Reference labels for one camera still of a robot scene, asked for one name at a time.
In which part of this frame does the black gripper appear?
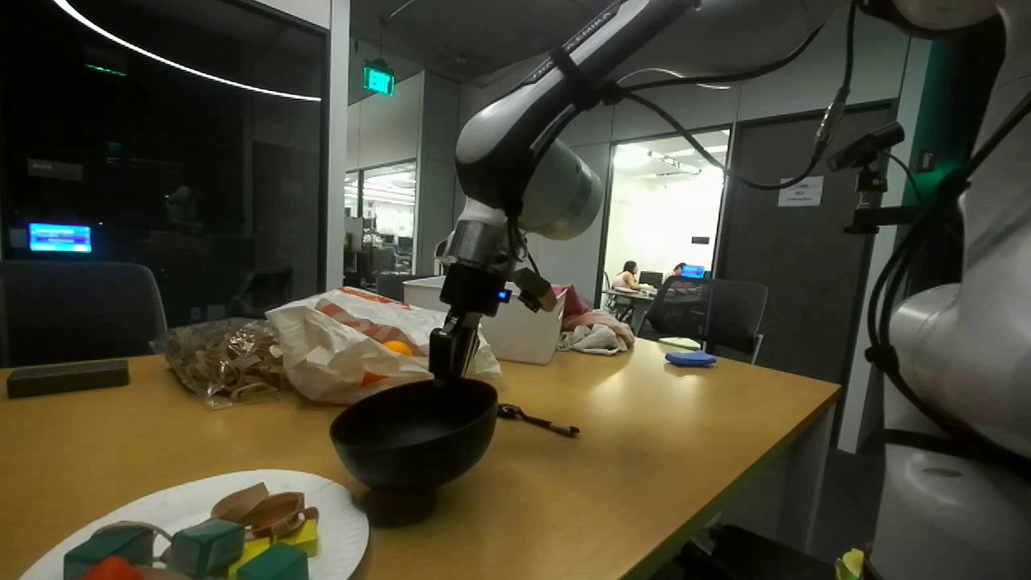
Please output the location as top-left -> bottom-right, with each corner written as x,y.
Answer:
425,260 -> 519,391

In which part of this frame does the black bowl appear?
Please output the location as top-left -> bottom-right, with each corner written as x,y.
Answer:
327,373 -> 502,514

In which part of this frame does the yellow wooden block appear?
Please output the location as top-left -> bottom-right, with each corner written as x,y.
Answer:
225,513 -> 323,570

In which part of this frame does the teal wooden block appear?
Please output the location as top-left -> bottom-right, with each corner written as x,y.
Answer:
60,523 -> 159,580
168,514 -> 247,580
235,540 -> 314,580

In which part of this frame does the red toy strawberry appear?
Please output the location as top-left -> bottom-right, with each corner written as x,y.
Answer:
83,554 -> 144,580

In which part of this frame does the white round plate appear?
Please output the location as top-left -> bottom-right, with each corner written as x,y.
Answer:
17,468 -> 375,580

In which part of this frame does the white cabinet box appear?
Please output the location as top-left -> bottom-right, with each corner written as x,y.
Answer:
401,275 -> 566,368

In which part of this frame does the white orange plastic bag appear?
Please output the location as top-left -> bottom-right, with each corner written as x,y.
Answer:
261,285 -> 506,406

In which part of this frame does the black plastic spoon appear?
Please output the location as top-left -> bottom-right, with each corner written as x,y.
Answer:
492,401 -> 584,440

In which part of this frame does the white crumpled cloth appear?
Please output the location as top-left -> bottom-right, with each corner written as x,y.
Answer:
557,285 -> 637,361

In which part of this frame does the seated person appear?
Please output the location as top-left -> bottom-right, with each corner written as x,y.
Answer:
608,257 -> 650,301

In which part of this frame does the clear bag of brown snacks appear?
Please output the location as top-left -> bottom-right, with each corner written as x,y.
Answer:
151,315 -> 289,406

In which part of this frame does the blue flat object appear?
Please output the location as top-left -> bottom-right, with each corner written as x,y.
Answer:
659,347 -> 719,370

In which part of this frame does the black mesh office chair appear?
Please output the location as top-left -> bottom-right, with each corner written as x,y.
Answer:
641,275 -> 773,368

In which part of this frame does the green exit sign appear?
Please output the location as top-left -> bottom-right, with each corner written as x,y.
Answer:
362,62 -> 396,97

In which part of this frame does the grey office chair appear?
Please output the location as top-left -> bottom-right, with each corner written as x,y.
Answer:
0,257 -> 170,370

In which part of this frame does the white paper door sign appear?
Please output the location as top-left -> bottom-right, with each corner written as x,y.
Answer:
773,172 -> 829,209

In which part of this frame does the black rectangular block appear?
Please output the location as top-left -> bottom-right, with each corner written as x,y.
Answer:
4,358 -> 132,403

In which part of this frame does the blue lit screen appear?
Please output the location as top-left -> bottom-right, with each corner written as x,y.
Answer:
23,218 -> 97,257

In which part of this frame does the yellow green object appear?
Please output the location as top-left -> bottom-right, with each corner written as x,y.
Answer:
835,543 -> 869,580

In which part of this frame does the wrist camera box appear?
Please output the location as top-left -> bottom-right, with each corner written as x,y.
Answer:
510,263 -> 564,315

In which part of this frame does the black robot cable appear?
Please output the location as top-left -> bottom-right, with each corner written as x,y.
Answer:
617,0 -> 868,196

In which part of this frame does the ring ceiling light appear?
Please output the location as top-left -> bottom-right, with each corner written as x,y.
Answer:
48,0 -> 327,106

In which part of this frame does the black camera on stand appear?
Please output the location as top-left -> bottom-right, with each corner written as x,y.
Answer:
832,119 -> 916,239

